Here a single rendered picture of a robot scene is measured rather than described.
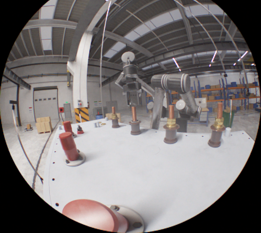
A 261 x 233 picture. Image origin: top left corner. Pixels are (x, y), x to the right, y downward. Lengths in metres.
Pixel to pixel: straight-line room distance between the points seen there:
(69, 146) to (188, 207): 0.43
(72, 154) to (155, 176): 0.33
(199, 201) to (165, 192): 0.11
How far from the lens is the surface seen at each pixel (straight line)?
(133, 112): 0.55
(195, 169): 0.34
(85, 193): 0.30
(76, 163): 0.39
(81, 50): 6.70
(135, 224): 0.22
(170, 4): 10.04
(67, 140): 0.36
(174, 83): 0.63
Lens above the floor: 1.61
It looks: 1 degrees down
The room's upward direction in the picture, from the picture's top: 5 degrees counter-clockwise
